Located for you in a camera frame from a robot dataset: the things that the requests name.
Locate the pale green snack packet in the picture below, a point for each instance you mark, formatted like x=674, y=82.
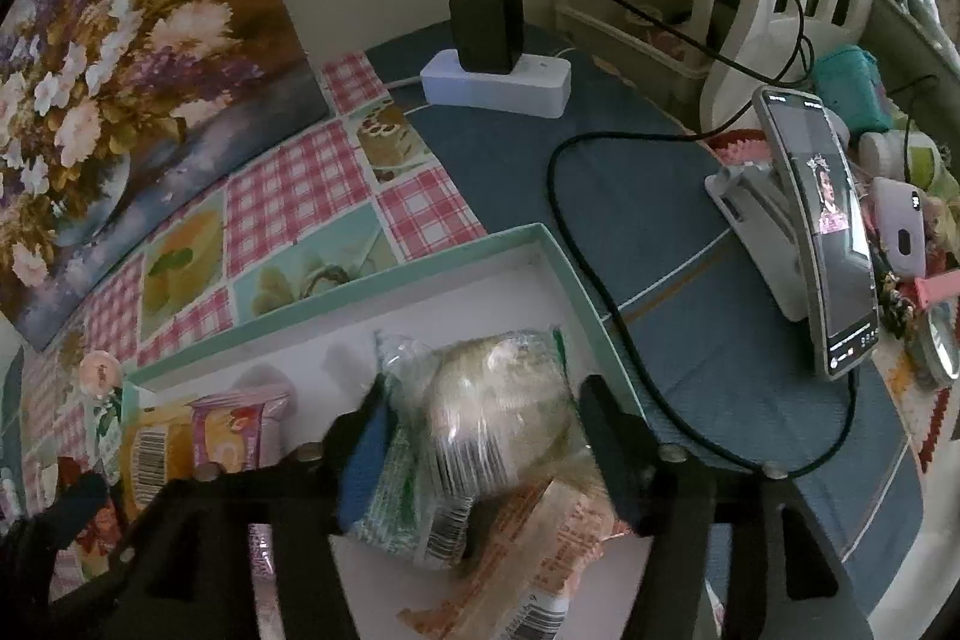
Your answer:
x=397, y=497

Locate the white green jar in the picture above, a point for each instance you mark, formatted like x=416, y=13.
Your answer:
x=900, y=156

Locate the white power strip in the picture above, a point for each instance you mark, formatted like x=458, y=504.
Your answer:
x=495, y=85

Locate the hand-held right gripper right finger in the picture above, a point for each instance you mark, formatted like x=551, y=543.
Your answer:
x=611, y=460

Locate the teal small case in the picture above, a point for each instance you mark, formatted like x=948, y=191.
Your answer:
x=851, y=85

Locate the brown bread packet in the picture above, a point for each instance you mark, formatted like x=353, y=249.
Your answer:
x=547, y=557

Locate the teal rimmed white box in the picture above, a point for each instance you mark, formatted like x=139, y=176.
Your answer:
x=300, y=340

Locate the blue tablecloth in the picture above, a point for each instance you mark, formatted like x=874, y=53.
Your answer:
x=712, y=347

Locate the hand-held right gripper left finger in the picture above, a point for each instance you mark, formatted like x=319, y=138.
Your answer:
x=360, y=475

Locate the pink white device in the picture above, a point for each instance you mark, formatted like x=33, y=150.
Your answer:
x=904, y=227

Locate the beige plastic basket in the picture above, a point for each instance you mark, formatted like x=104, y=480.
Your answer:
x=637, y=48

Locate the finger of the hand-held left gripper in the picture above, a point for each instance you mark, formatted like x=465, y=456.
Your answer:
x=60, y=516

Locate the clear round cracker packet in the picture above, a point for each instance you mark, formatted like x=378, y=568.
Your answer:
x=495, y=400

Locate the floral painting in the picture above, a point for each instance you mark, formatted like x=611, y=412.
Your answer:
x=150, y=48

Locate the black charger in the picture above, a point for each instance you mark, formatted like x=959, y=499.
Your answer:
x=486, y=29

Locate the smartphone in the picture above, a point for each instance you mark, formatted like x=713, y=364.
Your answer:
x=825, y=235

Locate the white phone stand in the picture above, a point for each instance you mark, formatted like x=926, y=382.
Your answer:
x=750, y=205

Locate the round silver rimmed object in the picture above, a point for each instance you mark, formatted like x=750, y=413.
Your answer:
x=937, y=344

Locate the pink snack packet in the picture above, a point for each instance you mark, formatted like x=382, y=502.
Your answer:
x=232, y=430

